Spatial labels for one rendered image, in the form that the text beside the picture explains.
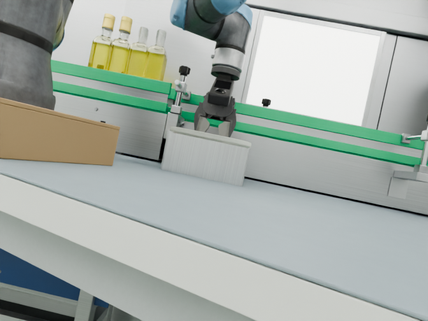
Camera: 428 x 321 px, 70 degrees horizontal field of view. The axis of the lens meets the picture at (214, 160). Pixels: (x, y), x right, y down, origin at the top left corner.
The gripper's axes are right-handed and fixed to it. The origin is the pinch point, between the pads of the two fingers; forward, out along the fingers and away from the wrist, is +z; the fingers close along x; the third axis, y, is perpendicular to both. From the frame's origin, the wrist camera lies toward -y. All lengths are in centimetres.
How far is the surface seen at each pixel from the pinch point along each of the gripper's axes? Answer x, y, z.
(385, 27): -47, 36, -53
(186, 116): 10.3, 18.1, -9.1
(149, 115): 17.9, 6.6, -6.2
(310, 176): -28.3, 17.2, 1.0
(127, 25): 35, 20, -33
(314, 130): -27.1, 19.3, -12.4
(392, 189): -51, 17, 0
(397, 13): -50, 36, -59
